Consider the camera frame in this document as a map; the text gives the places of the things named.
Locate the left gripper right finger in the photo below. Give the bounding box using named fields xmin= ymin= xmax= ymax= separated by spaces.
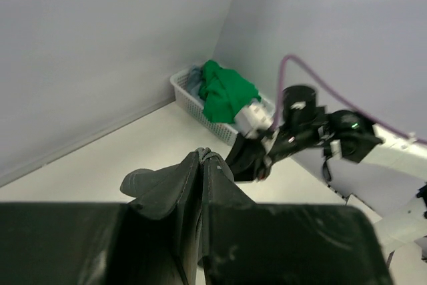
xmin=201 ymin=156 xmax=394 ymax=285

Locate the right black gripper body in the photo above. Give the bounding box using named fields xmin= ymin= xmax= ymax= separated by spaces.
xmin=258 ymin=85 xmax=332 ymax=182

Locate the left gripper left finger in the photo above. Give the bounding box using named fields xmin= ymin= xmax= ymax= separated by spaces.
xmin=0 ymin=151 xmax=204 ymax=285

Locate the grey green t shirt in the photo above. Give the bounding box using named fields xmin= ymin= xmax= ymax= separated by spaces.
xmin=119 ymin=134 xmax=268 ymax=204

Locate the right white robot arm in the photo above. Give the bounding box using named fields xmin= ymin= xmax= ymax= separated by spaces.
xmin=274 ymin=85 xmax=426 ymax=258

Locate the white laundry basket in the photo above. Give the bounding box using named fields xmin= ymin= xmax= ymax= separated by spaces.
xmin=170 ymin=64 xmax=273 ymax=146

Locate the blue t shirt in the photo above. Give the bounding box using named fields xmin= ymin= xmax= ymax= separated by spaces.
xmin=186 ymin=64 xmax=263 ymax=105

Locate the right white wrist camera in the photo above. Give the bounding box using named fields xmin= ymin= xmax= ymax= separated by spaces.
xmin=234 ymin=101 xmax=273 ymax=139

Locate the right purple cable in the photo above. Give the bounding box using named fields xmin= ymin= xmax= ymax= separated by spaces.
xmin=270 ymin=53 xmax=427 ymax=148

